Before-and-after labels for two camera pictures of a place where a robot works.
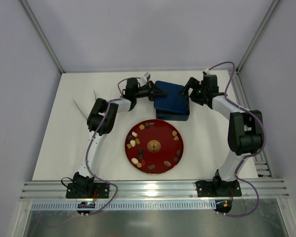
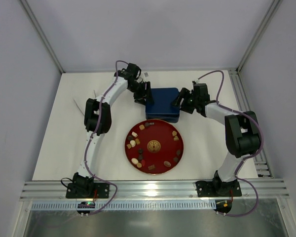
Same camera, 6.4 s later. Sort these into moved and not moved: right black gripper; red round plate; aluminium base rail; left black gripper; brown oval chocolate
Moved: right black gripper; left black gripper
Not moved: aluminium base rail; red round plate; brown oval chocolate
